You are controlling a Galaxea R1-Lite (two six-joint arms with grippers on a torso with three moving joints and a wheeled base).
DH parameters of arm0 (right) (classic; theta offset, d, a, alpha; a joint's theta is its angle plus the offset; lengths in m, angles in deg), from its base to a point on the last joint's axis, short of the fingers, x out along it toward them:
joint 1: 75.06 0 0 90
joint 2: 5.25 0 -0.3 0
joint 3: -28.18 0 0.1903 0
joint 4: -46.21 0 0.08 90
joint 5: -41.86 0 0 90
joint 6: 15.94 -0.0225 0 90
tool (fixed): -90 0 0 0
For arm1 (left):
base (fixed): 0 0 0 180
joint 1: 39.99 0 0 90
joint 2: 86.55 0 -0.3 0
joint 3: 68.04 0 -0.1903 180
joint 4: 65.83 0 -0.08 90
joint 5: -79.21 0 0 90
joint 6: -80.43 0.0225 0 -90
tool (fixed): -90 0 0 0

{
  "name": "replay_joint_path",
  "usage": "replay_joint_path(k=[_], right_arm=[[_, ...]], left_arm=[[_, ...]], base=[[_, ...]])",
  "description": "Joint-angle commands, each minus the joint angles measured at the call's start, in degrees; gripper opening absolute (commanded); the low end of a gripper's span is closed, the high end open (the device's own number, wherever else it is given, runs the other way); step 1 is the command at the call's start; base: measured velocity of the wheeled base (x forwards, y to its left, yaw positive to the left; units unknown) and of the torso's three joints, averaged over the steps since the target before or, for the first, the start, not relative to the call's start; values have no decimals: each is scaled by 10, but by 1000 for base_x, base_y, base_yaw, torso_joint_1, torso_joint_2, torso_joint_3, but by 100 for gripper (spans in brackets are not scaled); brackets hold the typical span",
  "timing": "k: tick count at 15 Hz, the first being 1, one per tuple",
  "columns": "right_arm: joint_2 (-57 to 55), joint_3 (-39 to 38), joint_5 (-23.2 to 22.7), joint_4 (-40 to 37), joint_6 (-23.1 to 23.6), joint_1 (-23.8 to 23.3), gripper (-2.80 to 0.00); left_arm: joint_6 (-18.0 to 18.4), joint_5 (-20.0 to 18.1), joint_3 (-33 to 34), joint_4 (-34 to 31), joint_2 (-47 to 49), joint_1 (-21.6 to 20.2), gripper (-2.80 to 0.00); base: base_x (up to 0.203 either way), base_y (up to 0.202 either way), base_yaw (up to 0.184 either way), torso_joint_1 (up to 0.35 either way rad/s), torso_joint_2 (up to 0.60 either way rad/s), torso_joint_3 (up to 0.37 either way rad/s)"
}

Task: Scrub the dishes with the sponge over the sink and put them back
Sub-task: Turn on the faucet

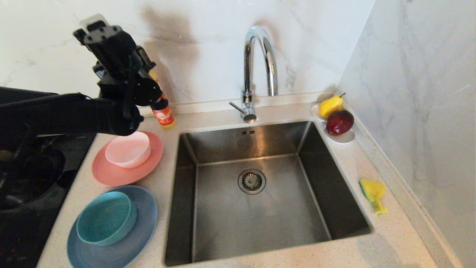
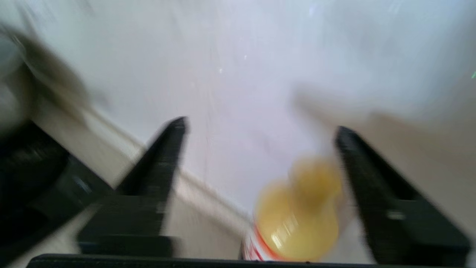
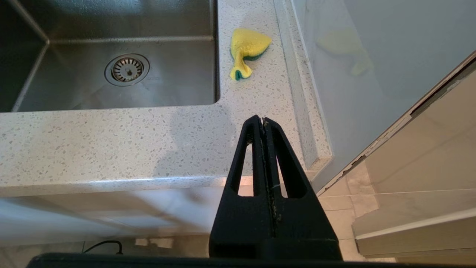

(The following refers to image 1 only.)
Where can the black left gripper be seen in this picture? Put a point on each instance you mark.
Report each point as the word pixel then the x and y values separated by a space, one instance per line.
pixel 115 56

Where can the yellow-capped orange dish soap bottle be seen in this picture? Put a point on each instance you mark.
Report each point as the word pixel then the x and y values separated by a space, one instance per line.
pixel 166 115

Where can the chrome gooseneck faucet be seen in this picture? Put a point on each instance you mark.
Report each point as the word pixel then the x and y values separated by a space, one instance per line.
pixel 248 67

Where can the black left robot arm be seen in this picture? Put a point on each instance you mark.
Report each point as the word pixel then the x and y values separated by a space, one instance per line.
pixel 55 113

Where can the stainless steel sink basin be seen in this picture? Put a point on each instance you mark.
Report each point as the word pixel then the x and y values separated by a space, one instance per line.
pixel 230 216

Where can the yellow sponge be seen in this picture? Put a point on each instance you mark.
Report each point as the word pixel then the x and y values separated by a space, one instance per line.
pixel 373 190

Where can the light pink bowl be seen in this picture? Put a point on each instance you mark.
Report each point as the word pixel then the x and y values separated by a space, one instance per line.
pixel 128 149

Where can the salmon pink plate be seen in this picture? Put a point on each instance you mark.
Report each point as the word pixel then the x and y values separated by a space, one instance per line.
pixel 110 175

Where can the round metal drain strainer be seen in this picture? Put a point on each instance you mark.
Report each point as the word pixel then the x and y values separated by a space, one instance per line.
pixel 251 181

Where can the teal bowl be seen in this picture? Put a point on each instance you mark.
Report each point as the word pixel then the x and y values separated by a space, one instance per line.
pixel 104 219

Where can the black frying pan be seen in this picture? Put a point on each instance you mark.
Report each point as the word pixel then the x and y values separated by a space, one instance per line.
pixel 29 182

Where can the blue plate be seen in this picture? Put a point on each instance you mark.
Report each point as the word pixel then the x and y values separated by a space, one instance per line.
pixel 143 230

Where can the small white dish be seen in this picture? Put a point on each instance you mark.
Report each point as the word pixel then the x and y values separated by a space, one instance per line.
pixel 315 112
pixel 346 139

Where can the yellow pear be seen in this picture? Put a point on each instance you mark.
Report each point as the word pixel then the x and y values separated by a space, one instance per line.
pixel 330 106

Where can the dark red apple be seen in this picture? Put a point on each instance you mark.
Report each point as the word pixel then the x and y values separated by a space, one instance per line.
pixel 339 122

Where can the black induction cooktop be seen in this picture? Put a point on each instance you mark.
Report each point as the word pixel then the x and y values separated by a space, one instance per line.
pixel 44 238

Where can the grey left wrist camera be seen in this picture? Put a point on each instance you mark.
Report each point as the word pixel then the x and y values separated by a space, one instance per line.
pixel 93 21

